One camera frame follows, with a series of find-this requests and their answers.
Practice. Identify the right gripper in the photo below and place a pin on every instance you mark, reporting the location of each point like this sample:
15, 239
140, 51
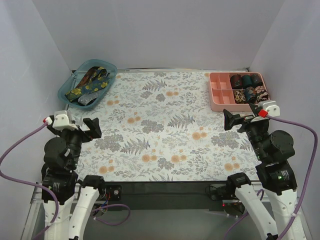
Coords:
244, 120

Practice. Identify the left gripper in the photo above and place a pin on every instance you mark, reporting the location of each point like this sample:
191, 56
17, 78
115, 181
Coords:
83, 131

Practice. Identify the navy yellow floral tie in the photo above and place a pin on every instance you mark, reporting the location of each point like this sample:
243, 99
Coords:
102, 81

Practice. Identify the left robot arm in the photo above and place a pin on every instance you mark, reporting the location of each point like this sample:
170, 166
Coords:
68, 211

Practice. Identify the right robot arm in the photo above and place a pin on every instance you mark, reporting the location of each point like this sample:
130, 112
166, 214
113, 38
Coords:
274, 172

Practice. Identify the navy patterned rolled tie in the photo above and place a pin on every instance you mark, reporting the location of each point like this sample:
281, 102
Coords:
250, 95

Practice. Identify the grey patterned tie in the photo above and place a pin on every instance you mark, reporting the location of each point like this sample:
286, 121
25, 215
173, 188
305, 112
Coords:
87, 99

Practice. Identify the pink compartment tray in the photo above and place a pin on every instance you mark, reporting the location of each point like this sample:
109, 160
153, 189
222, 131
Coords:
221, 93

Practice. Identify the black pink floral rolled tie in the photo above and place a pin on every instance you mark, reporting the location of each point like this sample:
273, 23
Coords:
261, 94

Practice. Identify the teal rolled tie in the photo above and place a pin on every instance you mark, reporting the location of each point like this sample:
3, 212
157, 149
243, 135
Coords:
246, 81

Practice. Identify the dark red rolled tie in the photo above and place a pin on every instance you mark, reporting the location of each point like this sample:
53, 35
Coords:
236, 81

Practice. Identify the brown orange tie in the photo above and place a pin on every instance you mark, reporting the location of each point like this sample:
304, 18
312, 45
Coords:
89, 77

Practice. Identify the teal plastic bin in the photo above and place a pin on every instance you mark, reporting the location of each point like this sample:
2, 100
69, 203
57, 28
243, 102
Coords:
76, 77

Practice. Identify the floral table mat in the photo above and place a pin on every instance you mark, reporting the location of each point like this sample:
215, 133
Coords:
159, 126

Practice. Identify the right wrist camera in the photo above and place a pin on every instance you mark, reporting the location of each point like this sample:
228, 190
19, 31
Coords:
269, 108

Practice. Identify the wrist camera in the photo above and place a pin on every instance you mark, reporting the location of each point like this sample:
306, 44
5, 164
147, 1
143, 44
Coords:
269, 108
61, 120

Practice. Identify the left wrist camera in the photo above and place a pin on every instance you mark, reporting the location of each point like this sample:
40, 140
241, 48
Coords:
61, 120

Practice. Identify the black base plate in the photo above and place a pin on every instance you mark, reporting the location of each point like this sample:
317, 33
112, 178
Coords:
168, 195

